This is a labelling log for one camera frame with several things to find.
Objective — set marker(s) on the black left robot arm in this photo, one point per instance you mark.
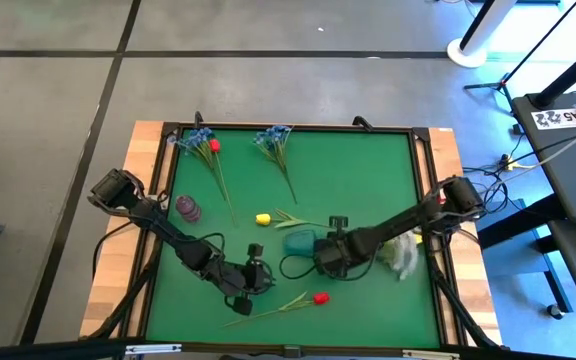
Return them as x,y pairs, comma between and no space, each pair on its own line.
168,230

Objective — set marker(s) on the purple ribbed glass vase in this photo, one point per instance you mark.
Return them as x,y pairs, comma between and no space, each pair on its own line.
188,209

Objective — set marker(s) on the green table mat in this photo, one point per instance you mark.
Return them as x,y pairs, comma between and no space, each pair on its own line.
358,165

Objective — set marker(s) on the thick black slanted pole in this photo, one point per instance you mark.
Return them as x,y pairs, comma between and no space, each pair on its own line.
573,72

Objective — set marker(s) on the red artificial tulip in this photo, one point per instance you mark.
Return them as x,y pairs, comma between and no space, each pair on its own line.
321,298
215,145

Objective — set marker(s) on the black metal table frame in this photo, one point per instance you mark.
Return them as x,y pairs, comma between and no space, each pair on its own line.
293,126

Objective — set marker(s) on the black caster wheel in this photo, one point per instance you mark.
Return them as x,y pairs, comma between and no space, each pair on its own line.
554,311

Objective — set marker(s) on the silver metal bracket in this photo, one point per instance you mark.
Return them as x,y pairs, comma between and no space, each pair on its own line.
153,349
430,355

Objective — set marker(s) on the thin black tripod stand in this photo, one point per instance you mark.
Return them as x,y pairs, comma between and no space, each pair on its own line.
504,80

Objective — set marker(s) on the blue artificial flower bunch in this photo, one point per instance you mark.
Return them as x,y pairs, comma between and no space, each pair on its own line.
273,137
195,139

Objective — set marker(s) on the white printed label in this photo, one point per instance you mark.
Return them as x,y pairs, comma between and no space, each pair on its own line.
550,119

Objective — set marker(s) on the slanted pole with round base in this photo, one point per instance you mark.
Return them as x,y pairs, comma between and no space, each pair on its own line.
468,52

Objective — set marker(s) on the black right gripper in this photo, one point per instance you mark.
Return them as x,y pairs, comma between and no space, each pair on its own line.
338,250

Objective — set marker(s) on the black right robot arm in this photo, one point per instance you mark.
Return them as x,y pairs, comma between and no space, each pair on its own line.
408,220

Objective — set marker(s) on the black clamp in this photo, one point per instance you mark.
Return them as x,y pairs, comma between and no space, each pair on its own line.
362,121
198,120

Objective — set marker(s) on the black desk leg frame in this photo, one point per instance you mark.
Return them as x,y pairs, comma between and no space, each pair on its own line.
553,206

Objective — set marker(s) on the yellow plug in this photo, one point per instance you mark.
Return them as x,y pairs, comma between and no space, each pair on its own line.
509,163

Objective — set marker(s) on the black crossbar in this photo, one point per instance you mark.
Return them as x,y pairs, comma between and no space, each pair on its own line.
43,350

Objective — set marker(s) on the teal textured glass vase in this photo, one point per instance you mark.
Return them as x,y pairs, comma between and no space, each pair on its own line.
298,243

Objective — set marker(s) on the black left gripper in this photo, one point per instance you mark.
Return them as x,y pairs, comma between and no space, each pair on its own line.
248,280

